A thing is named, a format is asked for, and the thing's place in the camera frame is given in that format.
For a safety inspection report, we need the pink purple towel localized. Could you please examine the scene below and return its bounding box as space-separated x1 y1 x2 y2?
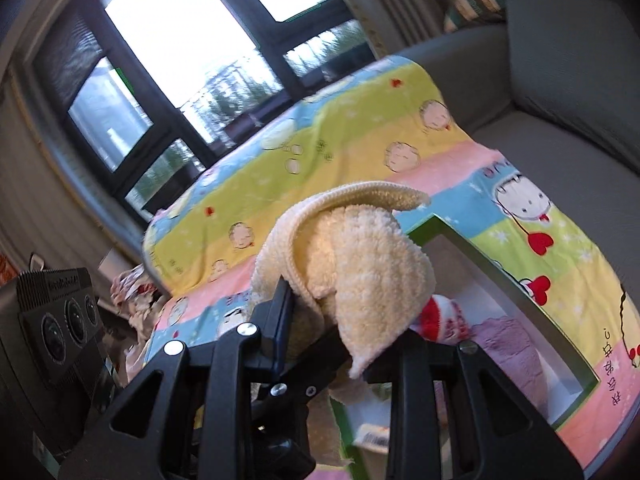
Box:
468 316 548 416

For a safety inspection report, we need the red white plush toy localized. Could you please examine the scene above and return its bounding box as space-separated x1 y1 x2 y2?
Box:
410 294 470 344

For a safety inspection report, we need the green cardboard box tray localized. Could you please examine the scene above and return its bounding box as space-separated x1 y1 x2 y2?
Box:
335 217 598 479

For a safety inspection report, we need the pile of clothes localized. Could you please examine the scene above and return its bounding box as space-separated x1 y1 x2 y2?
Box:
111 264 168 382

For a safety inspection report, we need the colourful cartoon blanket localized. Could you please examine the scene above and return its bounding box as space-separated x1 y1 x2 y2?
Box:
143 56 639 467

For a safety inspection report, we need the grey sofa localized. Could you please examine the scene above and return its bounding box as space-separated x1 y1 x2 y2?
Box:
406 0 639 289

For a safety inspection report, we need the striped cushion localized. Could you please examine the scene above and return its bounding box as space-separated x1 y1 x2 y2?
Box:
444 0 506 34

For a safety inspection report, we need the black camera box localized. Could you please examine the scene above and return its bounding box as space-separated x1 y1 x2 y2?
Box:
1 268 106 456

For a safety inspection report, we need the black window frame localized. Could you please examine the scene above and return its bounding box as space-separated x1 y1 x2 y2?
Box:
32 0 374 224

